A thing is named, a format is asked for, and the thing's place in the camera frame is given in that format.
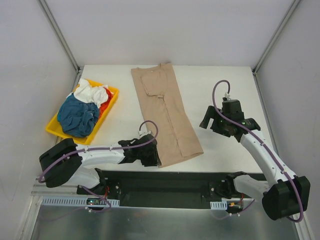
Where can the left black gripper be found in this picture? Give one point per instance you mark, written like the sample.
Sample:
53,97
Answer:
149,155

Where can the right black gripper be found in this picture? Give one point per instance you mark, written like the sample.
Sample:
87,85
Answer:
216,124

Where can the beige t-shirt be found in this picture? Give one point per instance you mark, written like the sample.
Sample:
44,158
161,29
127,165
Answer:
162,106

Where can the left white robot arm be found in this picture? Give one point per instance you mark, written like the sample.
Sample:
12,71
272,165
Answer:
69,163

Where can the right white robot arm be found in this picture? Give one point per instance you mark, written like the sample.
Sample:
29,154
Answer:
284,194

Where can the red orange t-shirt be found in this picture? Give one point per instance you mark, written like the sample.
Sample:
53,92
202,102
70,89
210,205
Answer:
105,105

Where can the blue t-shirt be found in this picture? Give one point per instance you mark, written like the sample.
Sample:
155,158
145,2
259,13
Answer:
77,118

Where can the white t-shirt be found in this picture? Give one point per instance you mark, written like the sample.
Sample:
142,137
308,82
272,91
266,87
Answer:
87,93

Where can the yellow plastic tray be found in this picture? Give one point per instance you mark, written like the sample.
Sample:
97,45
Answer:
55,128

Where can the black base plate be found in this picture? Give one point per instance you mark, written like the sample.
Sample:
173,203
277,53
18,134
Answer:
157,189

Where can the right grey cable duct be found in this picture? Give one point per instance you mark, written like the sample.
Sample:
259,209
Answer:
219,205

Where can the grey cable duct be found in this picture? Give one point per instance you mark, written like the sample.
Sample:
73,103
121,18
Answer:
219,205
65,201

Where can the left grey cable duct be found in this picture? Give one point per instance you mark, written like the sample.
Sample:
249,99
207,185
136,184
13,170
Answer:
65,201

